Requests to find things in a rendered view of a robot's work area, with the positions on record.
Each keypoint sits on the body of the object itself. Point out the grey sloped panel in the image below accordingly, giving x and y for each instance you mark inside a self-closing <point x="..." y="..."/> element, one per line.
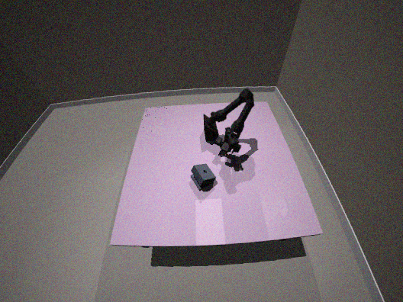
<point x="202" y="176"/>

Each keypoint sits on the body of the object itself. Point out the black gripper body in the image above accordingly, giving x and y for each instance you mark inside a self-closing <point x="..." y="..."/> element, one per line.
<point x="220" y="141"/>

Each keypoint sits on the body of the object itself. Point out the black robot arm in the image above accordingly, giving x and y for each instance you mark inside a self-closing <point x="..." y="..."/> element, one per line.
<point x="232" y="134"/>

